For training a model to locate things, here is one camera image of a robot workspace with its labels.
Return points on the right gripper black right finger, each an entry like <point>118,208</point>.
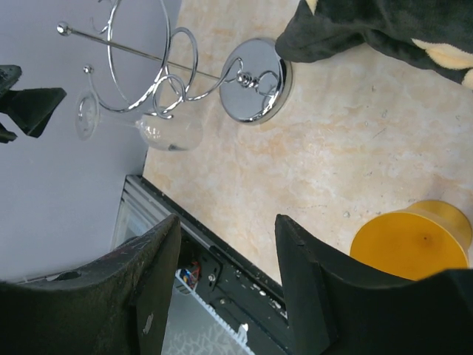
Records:
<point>337,305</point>

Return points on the clear wine glass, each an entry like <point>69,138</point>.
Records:
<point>180,133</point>

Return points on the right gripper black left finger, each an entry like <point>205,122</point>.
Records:
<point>117,304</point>

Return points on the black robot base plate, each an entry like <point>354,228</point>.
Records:
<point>233,286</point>

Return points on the black patterned blanket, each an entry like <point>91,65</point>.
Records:
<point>428,35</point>

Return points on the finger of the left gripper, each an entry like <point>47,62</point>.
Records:
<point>10,75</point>
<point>32,109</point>

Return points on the chrome wire glass rack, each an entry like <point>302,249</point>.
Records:
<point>253,85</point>

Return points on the orange wine glass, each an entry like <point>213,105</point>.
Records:
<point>423,239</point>

